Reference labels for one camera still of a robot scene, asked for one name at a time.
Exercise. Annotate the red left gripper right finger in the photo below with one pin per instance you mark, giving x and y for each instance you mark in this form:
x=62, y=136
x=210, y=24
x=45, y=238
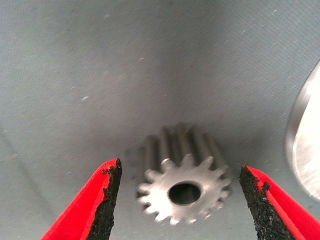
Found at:
x=275, y=212

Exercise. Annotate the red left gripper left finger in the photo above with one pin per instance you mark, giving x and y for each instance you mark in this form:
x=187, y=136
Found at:
x=85, y=205

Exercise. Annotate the steel planetary gear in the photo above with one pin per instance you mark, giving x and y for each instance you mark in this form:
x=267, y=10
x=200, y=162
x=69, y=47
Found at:
x=160, y=190

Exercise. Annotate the round metal carrier plate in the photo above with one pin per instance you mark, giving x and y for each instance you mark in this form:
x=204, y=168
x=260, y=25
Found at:
x=307, y=137

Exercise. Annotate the dark table cloth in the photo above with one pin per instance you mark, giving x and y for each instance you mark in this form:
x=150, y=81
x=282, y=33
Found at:
x=125, y=62

